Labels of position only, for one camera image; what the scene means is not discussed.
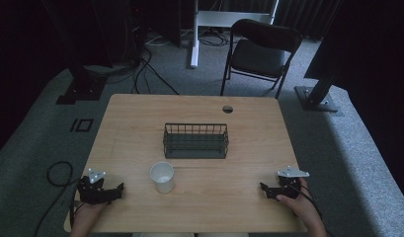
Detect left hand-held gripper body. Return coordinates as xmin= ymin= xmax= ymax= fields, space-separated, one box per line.
xmin=77 ymin=168 xmax=109 ymax=205

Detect white desk frame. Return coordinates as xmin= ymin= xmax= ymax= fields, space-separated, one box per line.
xmin=190 ymin=0 xmax=281 ymax=69

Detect black wire basket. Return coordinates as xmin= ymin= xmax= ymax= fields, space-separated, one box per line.
xmin=162 ymin=122 xmax=230 ymax=160

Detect black folding chair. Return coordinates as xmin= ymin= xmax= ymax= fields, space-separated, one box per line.
xmin=220 ymin=18 xmax=303 ymax=101

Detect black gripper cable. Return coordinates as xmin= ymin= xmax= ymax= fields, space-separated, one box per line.
xmin=286 ymin=183 xmax=326 ymax=221
xmin=33 ymin=160 xmax=83 ymax=237

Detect black floor cables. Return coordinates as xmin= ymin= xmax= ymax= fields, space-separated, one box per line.
xmin=105 ymin=29 xmax=181 ymax=97

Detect white paper cup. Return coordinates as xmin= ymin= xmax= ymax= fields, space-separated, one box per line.
xmin=149 ymin=160 xmax=176 ymax=195

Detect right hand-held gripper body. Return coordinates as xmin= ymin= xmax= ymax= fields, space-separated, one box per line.
xmin=275 ymin=165 xmax=311 ymax=200

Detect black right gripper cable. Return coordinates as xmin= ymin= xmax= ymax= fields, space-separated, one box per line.
xmin=286 ymin=183 xmax=326 ymax=221

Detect person's right hand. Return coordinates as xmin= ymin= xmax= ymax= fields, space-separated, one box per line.
xmin=276 ymin=177 xmax=320 ymax=225

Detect black metal stand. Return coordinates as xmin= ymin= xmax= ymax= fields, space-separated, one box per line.
xmin=40 ymin=0 xmax=114 ymax=106
xmin=293 ymin=0 xmax=345 ymax=117

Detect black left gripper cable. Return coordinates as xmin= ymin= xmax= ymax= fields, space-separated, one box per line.
xmin=33 ymin=160 xmax=83 ymax=237

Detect person's left hand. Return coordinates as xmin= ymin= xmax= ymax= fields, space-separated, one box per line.
xmin=70 ymin=199 xmax=113 ymax=233

